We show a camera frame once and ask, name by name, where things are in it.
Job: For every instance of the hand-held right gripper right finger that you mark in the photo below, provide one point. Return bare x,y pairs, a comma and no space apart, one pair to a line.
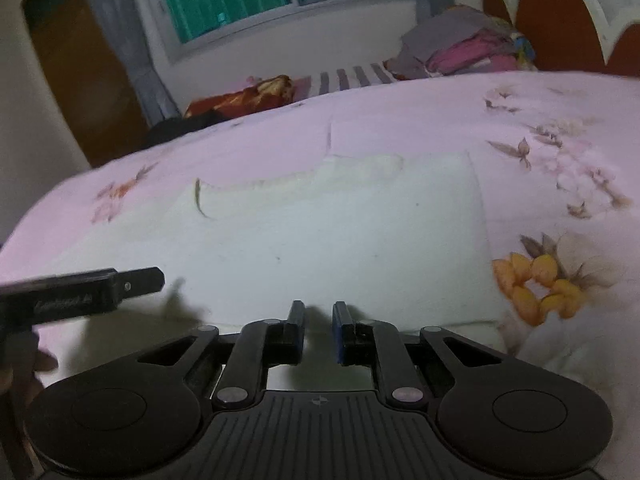
340,335

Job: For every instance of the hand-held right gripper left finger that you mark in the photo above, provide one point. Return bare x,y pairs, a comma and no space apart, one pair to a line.
298,332

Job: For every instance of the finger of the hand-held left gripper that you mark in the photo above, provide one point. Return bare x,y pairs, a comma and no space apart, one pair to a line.
142,282

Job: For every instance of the white knitted cloth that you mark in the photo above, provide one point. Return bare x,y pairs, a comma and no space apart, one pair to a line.
325,240

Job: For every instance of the person's left hand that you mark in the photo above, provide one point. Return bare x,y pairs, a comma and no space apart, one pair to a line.
22,385

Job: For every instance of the black cloth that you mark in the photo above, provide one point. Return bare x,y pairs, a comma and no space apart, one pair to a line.
175,127

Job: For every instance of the brown wooden door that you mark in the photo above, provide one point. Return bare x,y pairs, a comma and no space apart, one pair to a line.
80,85

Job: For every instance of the red patterned pillow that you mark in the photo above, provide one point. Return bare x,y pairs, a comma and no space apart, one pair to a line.
240,97

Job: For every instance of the grey curtain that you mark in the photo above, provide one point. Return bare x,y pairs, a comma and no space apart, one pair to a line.
137,60

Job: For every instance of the pink floral blanket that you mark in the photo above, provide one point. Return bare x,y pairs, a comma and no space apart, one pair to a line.
425,115

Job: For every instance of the grey striped sheet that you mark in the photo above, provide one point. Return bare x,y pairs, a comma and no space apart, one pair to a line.
350,77

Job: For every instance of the grey cloth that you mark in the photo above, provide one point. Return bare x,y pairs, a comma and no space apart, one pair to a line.
440,25

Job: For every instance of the white and brown headboard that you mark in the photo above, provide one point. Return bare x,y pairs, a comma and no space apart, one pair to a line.
550,20

